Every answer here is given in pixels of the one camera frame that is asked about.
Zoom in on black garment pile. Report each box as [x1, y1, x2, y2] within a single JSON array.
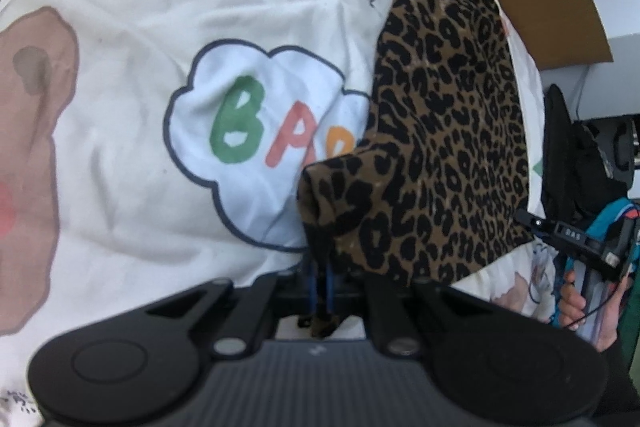
[[542, 84, 639, 230]]

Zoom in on white cartoon bear bedsheet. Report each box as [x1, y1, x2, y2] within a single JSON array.
[[0, 0, 566, 427]]

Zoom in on leopard print garment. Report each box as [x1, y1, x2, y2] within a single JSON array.
[[297, 0, 530, 286]]

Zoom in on person's right hand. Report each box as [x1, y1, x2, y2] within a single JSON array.
[[557, 269, 637, 353]]

